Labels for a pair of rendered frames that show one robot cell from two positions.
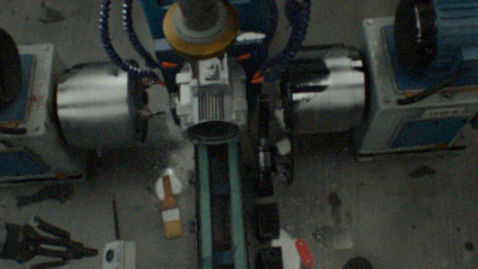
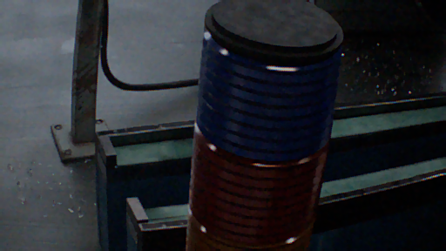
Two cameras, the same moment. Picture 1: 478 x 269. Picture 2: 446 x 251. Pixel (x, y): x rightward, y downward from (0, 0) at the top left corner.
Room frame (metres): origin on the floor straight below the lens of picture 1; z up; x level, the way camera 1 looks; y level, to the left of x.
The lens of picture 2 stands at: (-0.03, -0.58, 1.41)
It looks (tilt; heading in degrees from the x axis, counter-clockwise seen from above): 32 degrees down; 65
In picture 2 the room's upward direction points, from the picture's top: 6 degrees clockwise
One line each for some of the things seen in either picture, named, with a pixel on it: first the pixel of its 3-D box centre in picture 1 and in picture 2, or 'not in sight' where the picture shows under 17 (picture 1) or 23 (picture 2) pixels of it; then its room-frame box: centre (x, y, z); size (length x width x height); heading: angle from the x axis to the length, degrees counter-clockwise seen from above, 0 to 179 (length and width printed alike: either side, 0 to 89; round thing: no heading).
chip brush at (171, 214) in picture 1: (169, 205); not in sight; (0.46, 0.23, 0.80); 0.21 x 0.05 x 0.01; 6
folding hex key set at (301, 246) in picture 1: (304, 252); not in sight; (0.28, -0.16, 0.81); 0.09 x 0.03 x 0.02; 16
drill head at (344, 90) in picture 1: (328, 87); not in sight; (0.69, -0.27, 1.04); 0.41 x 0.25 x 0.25; 88
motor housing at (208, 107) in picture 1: (213, 101); not in sight; (0.70, 0.06, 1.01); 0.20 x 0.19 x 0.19; 178
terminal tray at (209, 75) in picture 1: (209, 72); not in sight; (0.74, 0.06, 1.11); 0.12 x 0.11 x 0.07; 178
